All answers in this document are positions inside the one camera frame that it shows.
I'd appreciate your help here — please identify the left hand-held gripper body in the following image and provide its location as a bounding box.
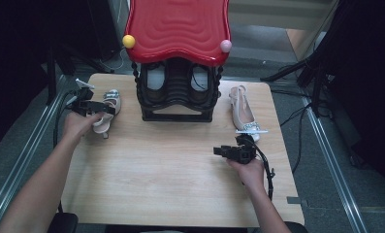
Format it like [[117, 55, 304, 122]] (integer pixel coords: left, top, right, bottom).
[[71, 78, 96, 117]]

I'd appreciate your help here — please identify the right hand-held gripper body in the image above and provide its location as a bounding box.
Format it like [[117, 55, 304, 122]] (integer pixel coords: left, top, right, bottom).
[[233, 128, 269, 165]]

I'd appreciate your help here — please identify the white heeled sandal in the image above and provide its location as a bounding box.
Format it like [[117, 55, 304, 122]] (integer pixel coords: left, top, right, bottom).
[[228, 84, 262, 143], [92, 88, 122, 140]]

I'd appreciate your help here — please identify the black leather shoe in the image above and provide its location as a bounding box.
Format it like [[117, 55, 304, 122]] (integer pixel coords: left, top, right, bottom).
[[188, 62, 213, 105], [144, 62, 169, 103]]

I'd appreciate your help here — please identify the red and black shoe rack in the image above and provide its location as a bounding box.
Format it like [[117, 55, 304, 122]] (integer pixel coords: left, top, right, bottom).
[[121, 0, 233, 123]]

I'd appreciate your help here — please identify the person's left hand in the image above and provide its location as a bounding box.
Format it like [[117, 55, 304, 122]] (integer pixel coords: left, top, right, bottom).
[[62, 112, 106, 144]]

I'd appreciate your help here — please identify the person's right hand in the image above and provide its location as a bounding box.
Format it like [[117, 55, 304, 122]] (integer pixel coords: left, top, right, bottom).
[[227, 157, 268, 194]]

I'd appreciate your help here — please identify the black metal stand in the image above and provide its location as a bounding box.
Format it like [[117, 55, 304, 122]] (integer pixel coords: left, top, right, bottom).
[[46, 45, 115, 106]]

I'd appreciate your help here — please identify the grey tape piece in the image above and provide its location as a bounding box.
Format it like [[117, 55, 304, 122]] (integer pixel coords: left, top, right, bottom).
[[286, 196, 309, 207]]

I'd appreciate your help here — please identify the dark curtain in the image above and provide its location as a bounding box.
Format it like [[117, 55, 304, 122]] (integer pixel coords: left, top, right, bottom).
[[309, 0, 385, 202], [0, 0, 121, 153]]

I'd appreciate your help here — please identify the black chair armrest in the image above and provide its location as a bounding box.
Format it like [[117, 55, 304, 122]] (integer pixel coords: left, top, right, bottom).
[[48, 212, 80, 233], [283, 221, 309, 233]]

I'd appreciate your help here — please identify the black tripod stand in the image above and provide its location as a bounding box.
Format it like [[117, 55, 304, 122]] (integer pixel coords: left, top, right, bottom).
[[260, 42, 339, 117]]

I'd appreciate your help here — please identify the left hand-held gripper cable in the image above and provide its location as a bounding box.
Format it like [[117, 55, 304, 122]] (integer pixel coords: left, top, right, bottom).
[[52, 90, 80, 150]]

